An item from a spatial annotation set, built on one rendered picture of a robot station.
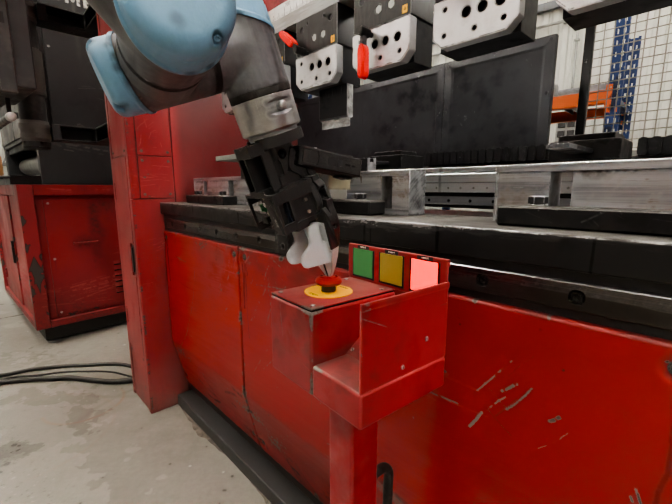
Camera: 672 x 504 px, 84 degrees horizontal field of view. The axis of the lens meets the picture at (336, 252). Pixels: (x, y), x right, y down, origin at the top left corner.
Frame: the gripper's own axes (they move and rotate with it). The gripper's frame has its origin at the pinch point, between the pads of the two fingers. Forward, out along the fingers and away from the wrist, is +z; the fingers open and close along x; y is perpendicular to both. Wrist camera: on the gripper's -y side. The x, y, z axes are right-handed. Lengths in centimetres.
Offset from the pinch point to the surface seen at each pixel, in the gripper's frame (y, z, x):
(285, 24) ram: -40, -42, -48
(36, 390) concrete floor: 67, 62, -171
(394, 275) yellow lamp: -6.7, 4.3, 5.5
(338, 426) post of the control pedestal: 10.0, 20.7, 4.3
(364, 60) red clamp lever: -33.1, -26.7, -16.4
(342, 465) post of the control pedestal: 12.0, 26.2, 5.2
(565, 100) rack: -193, 13, -41
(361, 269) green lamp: -6.6, 4.6, -1.7
